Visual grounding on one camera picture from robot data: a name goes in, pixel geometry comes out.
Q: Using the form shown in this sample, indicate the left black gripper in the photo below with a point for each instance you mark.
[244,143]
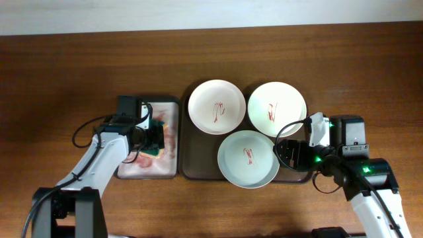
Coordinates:
[156,137]

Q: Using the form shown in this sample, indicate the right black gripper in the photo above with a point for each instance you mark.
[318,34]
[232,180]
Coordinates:
[301,147]

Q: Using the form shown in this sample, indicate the green yellow scrub sponge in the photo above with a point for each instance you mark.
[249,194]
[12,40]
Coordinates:
[154,152]

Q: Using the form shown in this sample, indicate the white plate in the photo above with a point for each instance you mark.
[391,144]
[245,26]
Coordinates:
[216,107]
[274,105]
[246,159]

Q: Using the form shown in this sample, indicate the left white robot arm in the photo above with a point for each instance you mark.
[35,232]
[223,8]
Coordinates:
[73,208]

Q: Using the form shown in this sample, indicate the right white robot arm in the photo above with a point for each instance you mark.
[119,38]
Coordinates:
[337,148]

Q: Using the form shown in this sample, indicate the small tray with soapy water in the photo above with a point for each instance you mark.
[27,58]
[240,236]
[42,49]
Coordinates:
[156,163]

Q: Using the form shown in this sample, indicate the large dark brown tray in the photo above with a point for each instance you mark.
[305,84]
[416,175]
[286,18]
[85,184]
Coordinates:
[197,159]

